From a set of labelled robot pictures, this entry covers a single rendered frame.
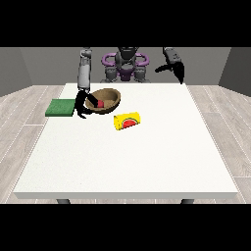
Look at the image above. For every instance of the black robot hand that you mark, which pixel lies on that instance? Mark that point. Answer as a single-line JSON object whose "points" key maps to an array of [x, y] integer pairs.
{"points": [[176, 70], [80, 103]]}

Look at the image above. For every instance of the brown wooden bowl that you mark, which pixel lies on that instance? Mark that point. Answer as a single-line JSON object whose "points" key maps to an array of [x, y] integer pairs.
{"points": [[105, 99]]}

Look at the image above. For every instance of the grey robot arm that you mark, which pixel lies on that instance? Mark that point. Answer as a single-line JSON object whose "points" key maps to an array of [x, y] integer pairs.
{"points": [[84, 73], [171, 55]]}

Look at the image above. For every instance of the green square pad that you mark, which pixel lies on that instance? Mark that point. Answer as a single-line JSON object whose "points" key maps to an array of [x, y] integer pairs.
{"points": [[61, 107]]}

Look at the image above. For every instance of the small red ball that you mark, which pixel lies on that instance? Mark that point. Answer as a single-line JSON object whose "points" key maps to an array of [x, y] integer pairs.
{"points": [[100, 104]]}

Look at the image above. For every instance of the yellow cup with melon print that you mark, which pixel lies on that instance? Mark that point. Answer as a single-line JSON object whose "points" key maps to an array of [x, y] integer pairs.
{"points": [[127, 120]]}

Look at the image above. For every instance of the grey robot trunk purple rings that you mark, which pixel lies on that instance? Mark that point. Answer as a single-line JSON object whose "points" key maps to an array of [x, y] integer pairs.
{"points": [[125, 67]]}

